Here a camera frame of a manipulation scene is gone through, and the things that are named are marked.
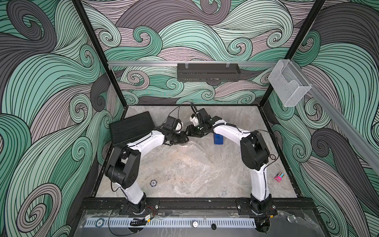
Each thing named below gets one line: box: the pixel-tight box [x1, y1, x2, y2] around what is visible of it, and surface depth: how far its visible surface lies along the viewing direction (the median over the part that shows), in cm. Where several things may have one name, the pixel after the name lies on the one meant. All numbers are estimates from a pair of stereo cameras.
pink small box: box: [273, 172, 285, 183], surface depth 83 cm
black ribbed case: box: [109, 111, 156, 146], surface depth 103 cm
